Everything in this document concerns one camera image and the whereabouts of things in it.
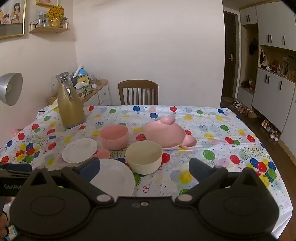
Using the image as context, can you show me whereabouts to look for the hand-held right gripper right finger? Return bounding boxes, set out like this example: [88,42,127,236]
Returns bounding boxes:
[175,158,266,205]

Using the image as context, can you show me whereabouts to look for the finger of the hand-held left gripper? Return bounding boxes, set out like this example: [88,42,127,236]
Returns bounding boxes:
[0,163,32,173]

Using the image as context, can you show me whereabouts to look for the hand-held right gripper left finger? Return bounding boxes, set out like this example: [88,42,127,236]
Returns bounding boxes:
[28,158,115,205]

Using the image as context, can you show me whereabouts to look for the small pink heart dish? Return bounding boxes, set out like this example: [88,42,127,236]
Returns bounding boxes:
[89,149,111,160]

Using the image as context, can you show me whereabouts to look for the small white plate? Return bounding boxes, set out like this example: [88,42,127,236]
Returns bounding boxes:
[62,138,98,163]

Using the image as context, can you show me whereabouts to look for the large white plate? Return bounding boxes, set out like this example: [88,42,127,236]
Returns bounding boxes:
[89,158,136,197]

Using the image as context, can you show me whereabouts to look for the pink bowl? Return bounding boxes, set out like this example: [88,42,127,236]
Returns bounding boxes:
[100,125,129,150]

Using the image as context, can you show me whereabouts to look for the pink bear-shaped plate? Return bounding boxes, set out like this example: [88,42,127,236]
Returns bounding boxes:
[142,116,197,150]

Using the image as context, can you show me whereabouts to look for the cream bowl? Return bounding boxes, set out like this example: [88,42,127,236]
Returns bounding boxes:
[125,141,163,175]

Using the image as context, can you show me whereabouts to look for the person's left hand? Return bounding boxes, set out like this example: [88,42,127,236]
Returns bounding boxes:
[0,210,10,232]

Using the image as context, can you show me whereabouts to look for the balloon print tablecloth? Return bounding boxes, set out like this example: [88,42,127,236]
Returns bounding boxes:
[0,105,292,232]

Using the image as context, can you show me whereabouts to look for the gold thermos jug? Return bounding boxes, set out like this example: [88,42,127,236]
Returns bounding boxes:
[56,72,86,129]

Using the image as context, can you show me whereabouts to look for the wooden white sideboard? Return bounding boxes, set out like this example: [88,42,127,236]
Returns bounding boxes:
[47,79,111,107]

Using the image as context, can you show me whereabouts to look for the row of shoes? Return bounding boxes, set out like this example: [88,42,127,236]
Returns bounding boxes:
[232,100,281,142]

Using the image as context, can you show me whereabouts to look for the green tissue box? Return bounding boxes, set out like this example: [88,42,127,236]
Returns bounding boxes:
[74,85,93,94]

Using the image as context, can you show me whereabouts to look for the silver desk lamp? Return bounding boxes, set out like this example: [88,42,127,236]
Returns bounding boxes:
[0,73,23,106]

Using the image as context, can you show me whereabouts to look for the yellow box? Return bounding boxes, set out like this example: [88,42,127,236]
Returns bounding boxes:
[70,76,90,87]

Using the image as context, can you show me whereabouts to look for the wooden chair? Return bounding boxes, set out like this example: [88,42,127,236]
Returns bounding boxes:
[118,80,159,106]

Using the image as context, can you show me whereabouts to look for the dark brown door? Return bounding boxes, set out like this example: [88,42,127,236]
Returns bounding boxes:
[221,10,240,107]

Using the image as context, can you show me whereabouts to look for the assorted shelf ornaments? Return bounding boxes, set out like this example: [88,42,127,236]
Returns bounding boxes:
[259,49,296,82]

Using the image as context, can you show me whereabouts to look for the gold framed picture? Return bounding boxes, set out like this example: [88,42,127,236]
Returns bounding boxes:
[0,0,27,40]

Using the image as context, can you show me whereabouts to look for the small photo card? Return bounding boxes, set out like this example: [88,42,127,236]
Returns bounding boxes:
[36,11,48,25]

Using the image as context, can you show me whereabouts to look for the gold flower ornament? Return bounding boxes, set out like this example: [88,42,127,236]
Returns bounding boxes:
[46,5,65,27]

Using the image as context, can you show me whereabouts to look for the white wall cabinet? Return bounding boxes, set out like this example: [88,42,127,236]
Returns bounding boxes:
[237,0,296,163]

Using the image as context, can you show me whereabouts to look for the wooden wall shelf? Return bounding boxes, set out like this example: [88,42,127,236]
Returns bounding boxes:
[29,19,70,33]

